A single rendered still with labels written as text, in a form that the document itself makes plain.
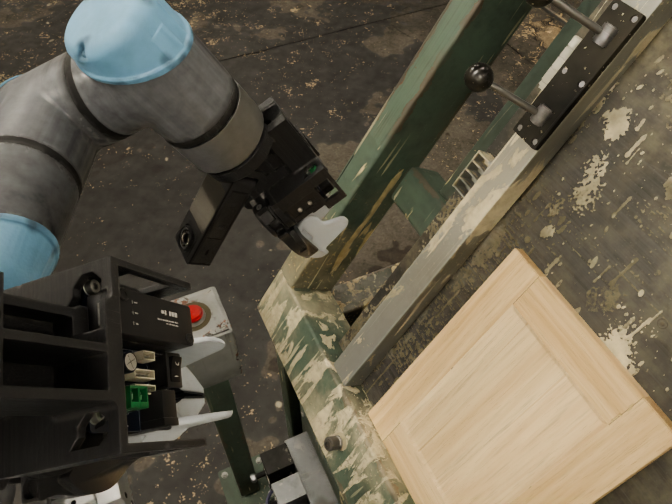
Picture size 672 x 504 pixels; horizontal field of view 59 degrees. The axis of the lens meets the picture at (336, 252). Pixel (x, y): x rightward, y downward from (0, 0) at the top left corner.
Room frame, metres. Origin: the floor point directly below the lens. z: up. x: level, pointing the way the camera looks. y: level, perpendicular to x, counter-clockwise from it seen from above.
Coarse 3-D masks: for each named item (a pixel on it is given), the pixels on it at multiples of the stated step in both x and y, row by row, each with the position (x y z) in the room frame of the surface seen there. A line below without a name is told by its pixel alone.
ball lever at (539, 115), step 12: (468, 72) 0.67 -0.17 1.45; (480, 72) 0.66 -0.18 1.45; (492, 72) 0.66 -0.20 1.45; (468, 84) 0.66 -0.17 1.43; (480, 84) 0.65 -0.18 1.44; (492, 84) 0.66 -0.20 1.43; (504, 96) 0.66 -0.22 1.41; (516, 96) 0.66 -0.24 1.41; (528, 108) 0.65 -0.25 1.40; (540, 108) 0.65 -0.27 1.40; (540, 120) 0.64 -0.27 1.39
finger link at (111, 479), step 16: (96, 464) 0.10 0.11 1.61; (112, 464) 0.10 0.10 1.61; (128, 464) 0.11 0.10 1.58; (32, 480) 0.09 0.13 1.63; (48, 480) 0.09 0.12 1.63; (64, 480) 0.09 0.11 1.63; (80, 480) 0.09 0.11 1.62; (96, 480) 0.09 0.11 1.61; (112, 480) 0.10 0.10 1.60; (32, 496) 0.08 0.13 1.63; (48, 496) 0.08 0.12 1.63; (64, 496) 0.09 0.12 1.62; (80, 496) 0.09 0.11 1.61
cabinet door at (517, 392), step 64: (512, 256) 0.54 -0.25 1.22; (512, 320) 0.47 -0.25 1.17; (576, 320) 0.43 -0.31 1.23; (448, 384) 0.44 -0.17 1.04; (512, 384) 0.40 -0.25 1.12; (576, 384) 0.36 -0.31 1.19; (448, 448) 0.36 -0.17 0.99; (512, 448) 0.33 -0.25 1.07; (576, 448) 0.30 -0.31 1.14; (640, 448) 0.27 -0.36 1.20
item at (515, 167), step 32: (640, 0) 0.70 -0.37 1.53; (640, 32) 0.67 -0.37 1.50; (576, 128) 0.65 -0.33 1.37; (512, 160) 0.64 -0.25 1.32; (544, 160) 0.63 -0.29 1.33; (480, 192) 0.63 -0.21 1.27; (512, 192) 0.62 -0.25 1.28; (448, 224) 0.63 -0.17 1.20; (480, 224) 0.60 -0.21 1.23; (448, 256) 0.58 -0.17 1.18; (416, 288) 0.57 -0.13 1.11; (384, 320) 0.56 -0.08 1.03; (352, 352) 0.55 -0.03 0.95; (384, 352) 0.54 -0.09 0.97; (352, 384) 0.51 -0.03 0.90
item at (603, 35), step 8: (528, 0) 0.69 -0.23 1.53; (536, 0) 0.68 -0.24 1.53; (544, 0) 0.68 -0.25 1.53; (552, 0) 0.68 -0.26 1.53; (560, 0) 0.69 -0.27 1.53; (560, 8) 0.69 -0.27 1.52; (568, 8) 0.69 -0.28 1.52; (576, 16) 0.68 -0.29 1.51; (584, 16) 0.69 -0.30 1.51; (584, 24) 0.68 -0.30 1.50; (592, 24) 0.68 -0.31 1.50; (608, 24) 0.68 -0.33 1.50; (600, 32) 0.68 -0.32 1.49; (608, 32) 0.67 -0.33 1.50; (616, 32) 0.67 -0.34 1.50; (600, 40) 0.67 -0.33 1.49; (608, 40) 0.67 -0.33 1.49
